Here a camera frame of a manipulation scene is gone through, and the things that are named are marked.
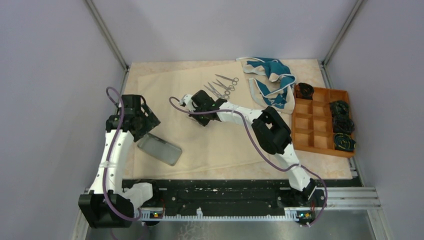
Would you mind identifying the steel forceps laid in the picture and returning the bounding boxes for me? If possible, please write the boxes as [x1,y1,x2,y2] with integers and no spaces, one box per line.
[204,85,221,98]
[207,82,231,100]

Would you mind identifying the steel surgical forceps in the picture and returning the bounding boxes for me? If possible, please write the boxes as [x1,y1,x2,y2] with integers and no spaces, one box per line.
[213,80,235,91]

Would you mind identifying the metal instrument tray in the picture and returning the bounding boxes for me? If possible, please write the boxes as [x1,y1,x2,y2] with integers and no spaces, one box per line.
[137,133,183,166]

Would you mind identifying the beige cloth drape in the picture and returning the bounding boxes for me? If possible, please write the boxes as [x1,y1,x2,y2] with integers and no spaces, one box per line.
[124,60,263,179]

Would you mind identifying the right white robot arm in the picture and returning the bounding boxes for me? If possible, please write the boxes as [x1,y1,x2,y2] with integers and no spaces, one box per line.
[178,90,317,206]

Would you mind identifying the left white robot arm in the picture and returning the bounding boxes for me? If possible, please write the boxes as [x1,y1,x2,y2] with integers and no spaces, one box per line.
[78,94,161,229]

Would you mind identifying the blue and beige cloth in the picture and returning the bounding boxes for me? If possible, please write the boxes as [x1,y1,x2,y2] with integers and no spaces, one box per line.
[236,57,296,115]

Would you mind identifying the black rolled item top-left compartment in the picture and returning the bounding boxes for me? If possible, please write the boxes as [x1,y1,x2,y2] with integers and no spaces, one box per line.
[295,82,315,100]

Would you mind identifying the orange compartment tray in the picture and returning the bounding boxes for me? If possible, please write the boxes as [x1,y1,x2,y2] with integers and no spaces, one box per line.
[291,86,355,158]

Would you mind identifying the black green rolled item upper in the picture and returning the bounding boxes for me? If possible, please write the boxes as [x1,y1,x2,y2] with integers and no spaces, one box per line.
[329,100,350,117]

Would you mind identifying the black green rolled item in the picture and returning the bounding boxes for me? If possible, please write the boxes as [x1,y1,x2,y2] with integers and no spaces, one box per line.
[329,100,350,117]
[333,133,356,153]

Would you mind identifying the black rolled item middle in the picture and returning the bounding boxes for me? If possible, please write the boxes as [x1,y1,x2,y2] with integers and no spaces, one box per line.
[332,115,355,135]

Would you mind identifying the black green rolled item lower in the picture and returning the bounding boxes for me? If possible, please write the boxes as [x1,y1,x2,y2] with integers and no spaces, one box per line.
[333,133,356,153]

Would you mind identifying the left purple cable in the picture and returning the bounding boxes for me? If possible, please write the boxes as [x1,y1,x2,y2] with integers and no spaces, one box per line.
[102,86,148,240]

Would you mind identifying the purple cable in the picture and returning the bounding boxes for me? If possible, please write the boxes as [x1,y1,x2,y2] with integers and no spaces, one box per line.
[168,96,329,228]
[102,86,148,240]

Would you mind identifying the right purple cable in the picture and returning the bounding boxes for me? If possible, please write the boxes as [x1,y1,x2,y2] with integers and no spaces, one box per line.
[168,96,329,228]

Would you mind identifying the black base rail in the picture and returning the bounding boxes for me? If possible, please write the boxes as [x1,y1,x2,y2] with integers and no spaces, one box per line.
[98,178,362,220]

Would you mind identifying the aluminium frame rail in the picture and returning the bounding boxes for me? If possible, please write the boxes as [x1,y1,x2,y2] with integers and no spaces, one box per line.
[79,187,382,222]

